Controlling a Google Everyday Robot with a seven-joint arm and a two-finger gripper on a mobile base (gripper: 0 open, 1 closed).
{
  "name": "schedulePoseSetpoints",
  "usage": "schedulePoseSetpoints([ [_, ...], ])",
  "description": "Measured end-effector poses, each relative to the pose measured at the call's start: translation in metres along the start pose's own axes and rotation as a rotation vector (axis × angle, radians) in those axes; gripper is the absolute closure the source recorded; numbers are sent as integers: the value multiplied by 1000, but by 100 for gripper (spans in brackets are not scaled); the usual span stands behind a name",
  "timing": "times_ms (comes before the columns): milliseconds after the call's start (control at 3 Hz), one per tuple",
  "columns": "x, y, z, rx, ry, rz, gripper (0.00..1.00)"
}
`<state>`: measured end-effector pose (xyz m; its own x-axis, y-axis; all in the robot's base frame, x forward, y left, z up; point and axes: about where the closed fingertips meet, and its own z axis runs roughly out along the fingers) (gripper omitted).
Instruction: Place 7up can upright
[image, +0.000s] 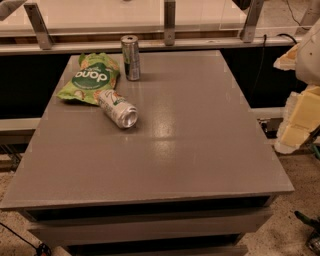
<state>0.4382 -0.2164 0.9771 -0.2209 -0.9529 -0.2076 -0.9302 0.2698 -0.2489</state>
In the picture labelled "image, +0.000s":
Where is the right metal bracket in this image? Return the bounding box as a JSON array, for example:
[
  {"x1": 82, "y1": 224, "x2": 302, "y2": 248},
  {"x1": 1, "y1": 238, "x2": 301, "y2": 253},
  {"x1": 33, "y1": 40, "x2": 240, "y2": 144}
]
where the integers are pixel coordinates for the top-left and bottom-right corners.
[{"x1": 240, "y1": 0, "x2": 264, "y2": 43}]

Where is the grey drawer cabinet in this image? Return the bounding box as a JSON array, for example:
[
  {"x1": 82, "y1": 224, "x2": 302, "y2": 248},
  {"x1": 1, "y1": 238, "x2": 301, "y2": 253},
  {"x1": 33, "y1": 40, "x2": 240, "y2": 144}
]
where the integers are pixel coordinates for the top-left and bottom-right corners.
[{"x1": 1, "y1": 51, "x2": 293, "y2": 256}]

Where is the white 7up soda can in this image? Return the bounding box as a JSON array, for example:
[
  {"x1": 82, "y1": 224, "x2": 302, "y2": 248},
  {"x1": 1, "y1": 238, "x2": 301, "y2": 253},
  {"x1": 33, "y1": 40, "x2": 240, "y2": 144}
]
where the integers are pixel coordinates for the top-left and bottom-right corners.
[{"x1": 98, "y1": 89, "x2": 138, "y2": 129}]

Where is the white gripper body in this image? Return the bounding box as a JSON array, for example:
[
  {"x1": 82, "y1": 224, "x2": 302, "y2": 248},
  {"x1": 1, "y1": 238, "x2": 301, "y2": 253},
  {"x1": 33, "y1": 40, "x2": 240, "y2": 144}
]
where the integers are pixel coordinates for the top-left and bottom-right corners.
[{"x1": 295, "y1": 19, "x2": 320, "y2": 86}]

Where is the tall slim silver can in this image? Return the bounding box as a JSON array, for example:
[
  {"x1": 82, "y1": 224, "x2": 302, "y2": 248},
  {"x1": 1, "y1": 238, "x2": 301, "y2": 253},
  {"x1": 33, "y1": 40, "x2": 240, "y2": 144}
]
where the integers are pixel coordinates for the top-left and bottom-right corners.
[{"x1": 121, "y1": 35, "x2": 140, "y2": 81}]

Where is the metal rail shelf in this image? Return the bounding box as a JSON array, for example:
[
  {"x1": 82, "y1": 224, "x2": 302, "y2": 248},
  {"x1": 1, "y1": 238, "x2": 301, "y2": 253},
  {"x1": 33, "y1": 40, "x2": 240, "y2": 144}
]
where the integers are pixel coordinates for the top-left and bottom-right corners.
[{"x1": 0, "y1": 24, "x2": 319, "y2": 56}]

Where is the left metal bracket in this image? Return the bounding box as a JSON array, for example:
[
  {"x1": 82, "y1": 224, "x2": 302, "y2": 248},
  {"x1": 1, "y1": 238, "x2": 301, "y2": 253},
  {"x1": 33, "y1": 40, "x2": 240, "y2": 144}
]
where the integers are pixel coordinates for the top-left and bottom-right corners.
[{"x1": 24, "y1": 3, "x2": 53, "y2": 50}]

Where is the black power cable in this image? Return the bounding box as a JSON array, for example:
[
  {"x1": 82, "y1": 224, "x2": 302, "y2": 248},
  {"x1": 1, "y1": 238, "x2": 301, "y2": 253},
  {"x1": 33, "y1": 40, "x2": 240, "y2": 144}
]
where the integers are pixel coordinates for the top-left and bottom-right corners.
[{"x1": 248, "y1": 32, "x2": 298, "y2": 101}]

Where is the green snack chip bag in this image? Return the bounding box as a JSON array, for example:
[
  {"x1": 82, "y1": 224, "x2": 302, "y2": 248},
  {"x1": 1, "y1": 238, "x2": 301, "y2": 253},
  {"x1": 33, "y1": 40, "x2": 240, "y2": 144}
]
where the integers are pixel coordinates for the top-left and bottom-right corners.
[{"x1": 57, "y1": 53, "x2": 120, "y2": 105}]

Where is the green tool on floor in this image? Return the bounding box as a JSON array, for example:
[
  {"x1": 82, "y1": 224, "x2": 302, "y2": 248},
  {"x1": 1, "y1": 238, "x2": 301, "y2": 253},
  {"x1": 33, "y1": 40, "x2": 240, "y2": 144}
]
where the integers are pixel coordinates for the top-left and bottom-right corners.
[{"x1": 294, "y1": 211, "x2": 320, "y2": 256}]

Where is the black floor cable with plug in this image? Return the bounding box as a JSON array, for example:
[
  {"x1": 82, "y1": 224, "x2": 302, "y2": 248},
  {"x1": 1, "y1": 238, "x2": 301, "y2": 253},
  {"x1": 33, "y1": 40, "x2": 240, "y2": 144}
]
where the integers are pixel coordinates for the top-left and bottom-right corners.
[{"x1": 0, "y1": 221, "x2": 53, "y2": 256}]

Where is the middle metal bracket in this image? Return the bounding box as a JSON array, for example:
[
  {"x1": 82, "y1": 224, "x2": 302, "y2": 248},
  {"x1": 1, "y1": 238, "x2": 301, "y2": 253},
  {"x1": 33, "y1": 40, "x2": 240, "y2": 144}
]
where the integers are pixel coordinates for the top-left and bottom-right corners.
[{"x1": 164, "y1": 0, "x2": 176, "y2": 46}]

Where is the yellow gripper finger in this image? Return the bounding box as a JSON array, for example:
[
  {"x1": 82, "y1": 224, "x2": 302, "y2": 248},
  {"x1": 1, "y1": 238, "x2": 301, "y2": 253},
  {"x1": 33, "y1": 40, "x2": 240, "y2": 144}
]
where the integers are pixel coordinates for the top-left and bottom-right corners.
[
  {"x1": 274, "y1": 85, "x2": 320, "y2": 154},
  {"x1": 273, "y1": 44, "x2": 299, "y2": 71}
]

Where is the metal bracket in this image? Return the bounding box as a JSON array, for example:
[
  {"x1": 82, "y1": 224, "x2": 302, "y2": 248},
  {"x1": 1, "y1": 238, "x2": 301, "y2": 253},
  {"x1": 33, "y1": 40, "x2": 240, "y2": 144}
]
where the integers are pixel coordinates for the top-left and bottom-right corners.
[
  {"x1": 24, "y1": 3, "x2": 53, "y2": 50},
  {"x1": 164, "y1": 0, "x2": 176, "y2": 46},
  {"x1": 240, "y1": 0, "x2": 264, "y2": 43}
]

